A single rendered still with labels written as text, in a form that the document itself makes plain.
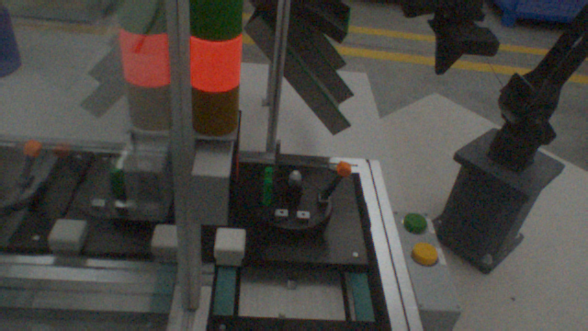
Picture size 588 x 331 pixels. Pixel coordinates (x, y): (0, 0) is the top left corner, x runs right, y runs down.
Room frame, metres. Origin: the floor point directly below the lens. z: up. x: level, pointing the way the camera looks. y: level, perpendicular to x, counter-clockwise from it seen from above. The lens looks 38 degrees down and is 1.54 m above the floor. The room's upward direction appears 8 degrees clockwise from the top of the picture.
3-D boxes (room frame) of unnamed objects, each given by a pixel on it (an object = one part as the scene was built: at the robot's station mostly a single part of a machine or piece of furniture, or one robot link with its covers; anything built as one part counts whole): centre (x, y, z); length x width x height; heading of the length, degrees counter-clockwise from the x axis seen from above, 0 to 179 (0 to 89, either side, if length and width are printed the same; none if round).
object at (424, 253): (0.56, -0.23, 0.96); 0.04 x 0.04 x 0.02
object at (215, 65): (0.42, 0.09, 1.33); 0.05 x 0.05 x 0.05
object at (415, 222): (0.63, -0.23, 0.96); 0.04 x 0.04 x 0.02
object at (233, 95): (0.42, 0.09, 1.28); 0.05 x 0.05 x 0.05
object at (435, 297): (0.56, -0.23, 0.93); 0.21 x 0.07 x 0.06; 6
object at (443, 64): (0.67, -0.20, 1.25); 0.06 x 0.04 x 0.07; 96
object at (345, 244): (0.62, -0.01, 1.01); 0.24 x 0.24 x 0.13; 6
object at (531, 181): (0.72, -0.38, 0.96); 0.15 x 0.15 x 0.20; 47
